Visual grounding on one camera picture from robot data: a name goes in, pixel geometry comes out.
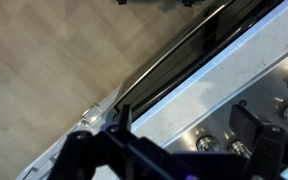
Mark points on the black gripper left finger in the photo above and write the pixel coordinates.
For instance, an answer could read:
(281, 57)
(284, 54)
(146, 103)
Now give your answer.
(126, 116)

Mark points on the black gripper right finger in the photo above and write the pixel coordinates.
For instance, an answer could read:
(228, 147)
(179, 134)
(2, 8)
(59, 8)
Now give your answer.
(244, 120)

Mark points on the wide white drawer front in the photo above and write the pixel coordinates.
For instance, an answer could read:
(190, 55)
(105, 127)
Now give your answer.
(94, 116)

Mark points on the black glass oven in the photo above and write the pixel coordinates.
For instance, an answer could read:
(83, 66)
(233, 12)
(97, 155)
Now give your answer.
(190, 56)

